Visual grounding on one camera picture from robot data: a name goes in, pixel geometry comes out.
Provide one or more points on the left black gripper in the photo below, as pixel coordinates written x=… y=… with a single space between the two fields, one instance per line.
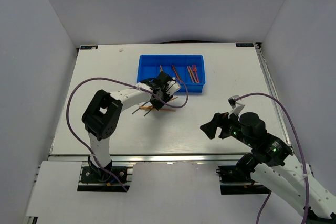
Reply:
x=157 y=105

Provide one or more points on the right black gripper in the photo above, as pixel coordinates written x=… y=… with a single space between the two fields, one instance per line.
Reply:
x=222 y=120

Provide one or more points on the orange chopstick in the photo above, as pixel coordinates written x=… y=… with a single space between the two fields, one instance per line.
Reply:
x=162 y=109

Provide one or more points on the red-orange plastic knife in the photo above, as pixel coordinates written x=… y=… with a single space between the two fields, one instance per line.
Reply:
x=177 y=73

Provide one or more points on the dark blue plastic knife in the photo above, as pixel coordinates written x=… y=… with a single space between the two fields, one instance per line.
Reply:
x=175 y=70

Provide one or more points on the red-orange plastic fork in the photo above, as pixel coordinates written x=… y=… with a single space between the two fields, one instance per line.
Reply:
x=194 y=68

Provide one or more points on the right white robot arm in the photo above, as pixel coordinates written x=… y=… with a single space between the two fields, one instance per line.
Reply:
x=272 y=163

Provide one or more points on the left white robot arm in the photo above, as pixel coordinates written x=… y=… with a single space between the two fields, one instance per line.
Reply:
x=103 y=112

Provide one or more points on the blue divided plastic tray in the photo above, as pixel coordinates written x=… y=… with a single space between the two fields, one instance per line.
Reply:
x=149 y=67

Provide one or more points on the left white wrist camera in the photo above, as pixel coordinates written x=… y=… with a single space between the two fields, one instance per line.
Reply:
x=173 y=87

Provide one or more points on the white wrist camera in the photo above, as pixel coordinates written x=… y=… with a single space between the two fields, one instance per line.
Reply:
x=236 y=106
x=173 y=87

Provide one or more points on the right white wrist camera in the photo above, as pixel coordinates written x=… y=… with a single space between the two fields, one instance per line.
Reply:
x=236 y=106

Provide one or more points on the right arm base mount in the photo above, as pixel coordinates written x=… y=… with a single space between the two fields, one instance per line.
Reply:
x=232 y=182

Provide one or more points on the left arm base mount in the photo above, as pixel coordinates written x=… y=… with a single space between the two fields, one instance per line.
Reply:
x=90 y=181

